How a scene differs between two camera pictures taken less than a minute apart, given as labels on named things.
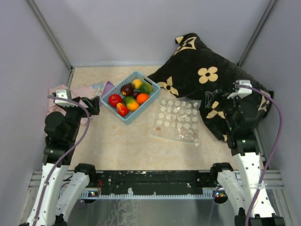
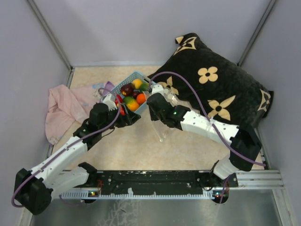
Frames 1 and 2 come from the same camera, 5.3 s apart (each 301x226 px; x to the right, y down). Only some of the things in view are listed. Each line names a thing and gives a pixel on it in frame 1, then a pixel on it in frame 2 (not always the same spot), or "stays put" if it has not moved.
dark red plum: x=135 y=94 stays put
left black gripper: x=94 y=101 → x=132 y=117
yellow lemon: x=137 y=83 stays put
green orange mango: x=131 y=104 stays put
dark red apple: x=127 y=90 stays put
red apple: x=114 y=99 stays put
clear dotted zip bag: x=178 y=119 → x=171 y=96
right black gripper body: x=231 y=103 → x=155 y=116
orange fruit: x=142 y=98 stays put
